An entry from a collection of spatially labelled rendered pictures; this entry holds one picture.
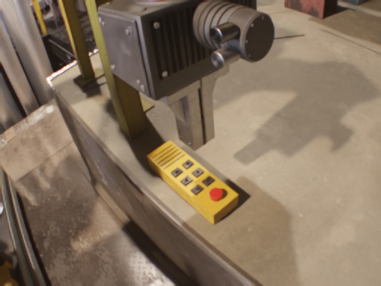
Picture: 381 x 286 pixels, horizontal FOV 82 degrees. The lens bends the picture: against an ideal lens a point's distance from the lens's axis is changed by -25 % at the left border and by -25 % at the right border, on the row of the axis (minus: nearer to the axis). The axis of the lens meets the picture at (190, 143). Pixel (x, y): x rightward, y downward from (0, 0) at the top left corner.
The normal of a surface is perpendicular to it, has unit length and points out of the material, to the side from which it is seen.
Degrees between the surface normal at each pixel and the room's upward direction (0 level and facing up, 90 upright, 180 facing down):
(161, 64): 90
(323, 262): 0
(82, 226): 0
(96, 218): 0
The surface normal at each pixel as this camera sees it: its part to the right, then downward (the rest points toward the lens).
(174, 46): 0.65, 0.50
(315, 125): -0.10, -0.70
